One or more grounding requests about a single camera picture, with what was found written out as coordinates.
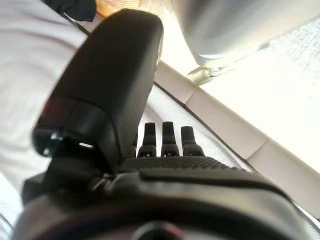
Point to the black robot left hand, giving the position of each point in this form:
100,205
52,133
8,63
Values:
107,75

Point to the black garment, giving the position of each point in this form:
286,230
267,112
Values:
77,10

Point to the wooden laundry basket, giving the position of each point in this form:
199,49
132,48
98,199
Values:
107,6

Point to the bed with beige cover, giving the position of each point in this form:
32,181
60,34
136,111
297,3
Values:
25,62

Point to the beige upholstered bed base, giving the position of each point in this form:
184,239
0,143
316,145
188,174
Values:
225,112

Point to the grey robot left leg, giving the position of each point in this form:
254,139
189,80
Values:
225,25

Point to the pale textured rug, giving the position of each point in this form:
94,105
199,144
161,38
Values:
300,50

